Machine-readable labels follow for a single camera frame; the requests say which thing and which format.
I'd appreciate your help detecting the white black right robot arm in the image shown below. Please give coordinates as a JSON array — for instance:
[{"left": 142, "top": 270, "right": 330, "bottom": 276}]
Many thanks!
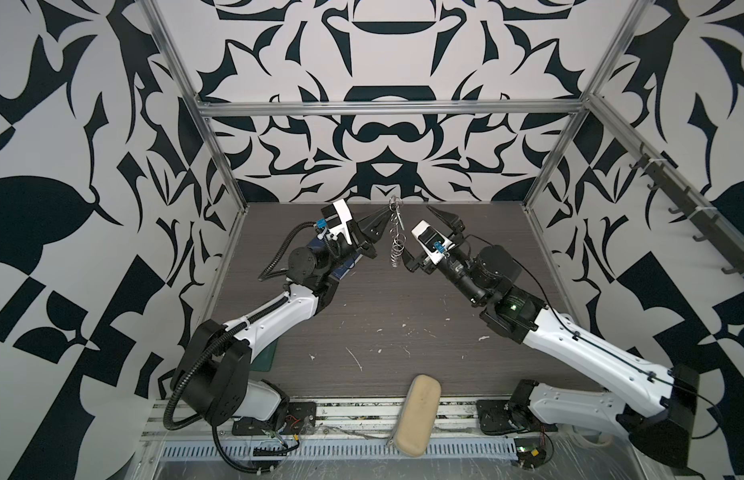
[{"left": 402, "top": 209, "right": 704, "bottom": 469}]

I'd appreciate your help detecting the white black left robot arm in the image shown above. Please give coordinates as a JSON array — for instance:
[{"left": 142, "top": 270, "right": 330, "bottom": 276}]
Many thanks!
[{"left": 162, "top": 200, "right": 396, "bottom": 476}]

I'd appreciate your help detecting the blue notebook with yellow label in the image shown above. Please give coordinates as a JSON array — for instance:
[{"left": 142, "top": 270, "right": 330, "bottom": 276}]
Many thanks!
[{"left": 307, "top": 238, "right": 360, "bottom": 281}]

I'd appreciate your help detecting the green case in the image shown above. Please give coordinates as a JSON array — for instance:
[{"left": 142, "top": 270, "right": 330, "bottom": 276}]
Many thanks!
[{"left": 250, "top": 341, "right": 278, "bottom": 373}]

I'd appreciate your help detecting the beige oblong pouch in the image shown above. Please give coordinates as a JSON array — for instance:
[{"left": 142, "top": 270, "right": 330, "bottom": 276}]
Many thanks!
[{"left": 392, "top": 375, "right": 442, "bottom": 458}]

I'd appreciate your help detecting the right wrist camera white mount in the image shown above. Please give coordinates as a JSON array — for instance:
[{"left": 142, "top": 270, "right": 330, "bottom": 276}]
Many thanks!
[{"left": 412, "top": 220, "right": 456, "bottom": 265}]

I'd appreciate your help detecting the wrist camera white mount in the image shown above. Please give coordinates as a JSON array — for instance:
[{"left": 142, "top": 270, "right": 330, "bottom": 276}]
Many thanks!
[
  {"left": 412, "top": 220, "right": 456, "bottom": 265},
  {"left": 316, "top": 200, "right": 353, "bottom": 245}
]

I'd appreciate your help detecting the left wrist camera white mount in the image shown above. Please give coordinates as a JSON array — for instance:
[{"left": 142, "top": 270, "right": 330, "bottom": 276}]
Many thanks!
[{"left": 316, "top": 200, "right": 353, "bottom": 245}]

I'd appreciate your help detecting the perforated white cable tray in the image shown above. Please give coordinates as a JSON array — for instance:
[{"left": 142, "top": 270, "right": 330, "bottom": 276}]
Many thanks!
[{"left": 161, "top": 437, "right": 518, "bottom": 462}]

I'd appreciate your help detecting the black wall hook rail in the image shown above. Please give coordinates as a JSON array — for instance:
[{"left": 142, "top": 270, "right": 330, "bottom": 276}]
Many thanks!
[{"left": 631, "top": 142, "right": 744, "bottom": 280}]

